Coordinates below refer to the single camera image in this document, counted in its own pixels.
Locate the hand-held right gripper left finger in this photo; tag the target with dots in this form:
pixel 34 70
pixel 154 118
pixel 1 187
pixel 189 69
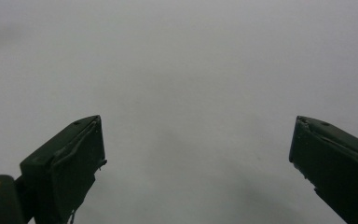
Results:
pixel 65 168

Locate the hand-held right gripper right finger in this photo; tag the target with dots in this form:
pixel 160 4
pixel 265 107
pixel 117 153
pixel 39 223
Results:
pixel 335 158

